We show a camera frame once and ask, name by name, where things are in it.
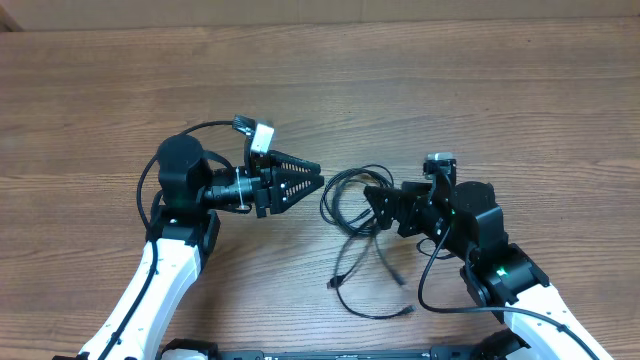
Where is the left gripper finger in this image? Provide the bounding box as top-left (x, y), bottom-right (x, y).
top-left (269, 168), bottom-right (324, 215)
top-left (267, 150), bottom-right (321, 175)

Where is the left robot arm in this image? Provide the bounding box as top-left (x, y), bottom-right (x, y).
top-left (77, 134), bottom-right (324, 359)

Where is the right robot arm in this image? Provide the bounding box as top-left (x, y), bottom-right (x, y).
top-left (364, 179), bottom-right (610, 359)

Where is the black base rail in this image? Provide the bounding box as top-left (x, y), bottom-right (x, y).
top-left (214, 345), bottom-right (475, 360)

